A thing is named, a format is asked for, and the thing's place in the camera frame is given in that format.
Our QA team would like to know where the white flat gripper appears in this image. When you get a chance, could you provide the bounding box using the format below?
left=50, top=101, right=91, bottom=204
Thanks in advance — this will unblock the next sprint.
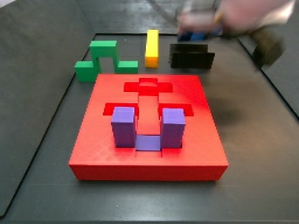
left=177, top=0, right=297, bottom=35

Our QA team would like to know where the blue U-shaped block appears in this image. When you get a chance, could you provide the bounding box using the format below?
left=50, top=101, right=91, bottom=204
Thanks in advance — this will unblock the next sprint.
left=178, top=28, right=222, bottom=42

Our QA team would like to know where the yellow long bar block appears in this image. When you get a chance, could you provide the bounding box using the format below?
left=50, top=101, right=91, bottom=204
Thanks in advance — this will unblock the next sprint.
left=145, top=30, right=159, bottom=68

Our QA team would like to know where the green arch-shaped block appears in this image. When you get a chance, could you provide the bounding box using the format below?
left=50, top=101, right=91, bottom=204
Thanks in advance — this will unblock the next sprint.
left=75, top=40, right=139, bottom=82

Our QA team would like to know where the purple U-shaped block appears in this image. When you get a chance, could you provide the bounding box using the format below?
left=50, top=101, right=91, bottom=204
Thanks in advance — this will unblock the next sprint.
left=111, top=107, right=186, bottom=151

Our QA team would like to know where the red slotted base block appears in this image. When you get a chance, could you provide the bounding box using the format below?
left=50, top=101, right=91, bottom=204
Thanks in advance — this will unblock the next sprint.
left=70, top=74, right=230, bottom=181

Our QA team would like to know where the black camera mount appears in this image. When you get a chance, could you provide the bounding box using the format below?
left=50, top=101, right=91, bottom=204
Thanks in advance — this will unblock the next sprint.
left=250, top=28, right=285, bottom=68

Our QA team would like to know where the black angle bracket fixture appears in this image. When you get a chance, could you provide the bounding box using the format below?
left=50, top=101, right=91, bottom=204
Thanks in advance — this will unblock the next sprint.
left=170, top=44, right=215, bottom=69

